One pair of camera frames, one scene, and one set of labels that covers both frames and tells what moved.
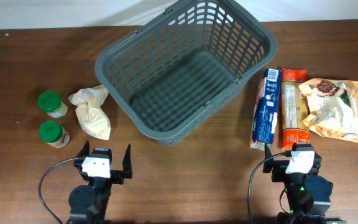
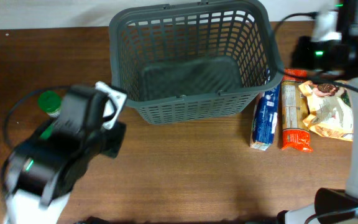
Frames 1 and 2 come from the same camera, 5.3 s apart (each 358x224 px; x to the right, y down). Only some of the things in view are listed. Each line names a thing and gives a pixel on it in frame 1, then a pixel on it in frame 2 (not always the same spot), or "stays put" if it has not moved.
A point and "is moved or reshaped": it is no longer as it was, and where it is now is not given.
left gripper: x=119 y=176 to x=116 y=140
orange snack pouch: x=338 y=109 stays put
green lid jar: x=51 y=102 stays put
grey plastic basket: x=178 y=66 is moved or reshaped
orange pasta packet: x=294 y=108 stays put
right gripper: x=280 y=168 to x=301 y=58
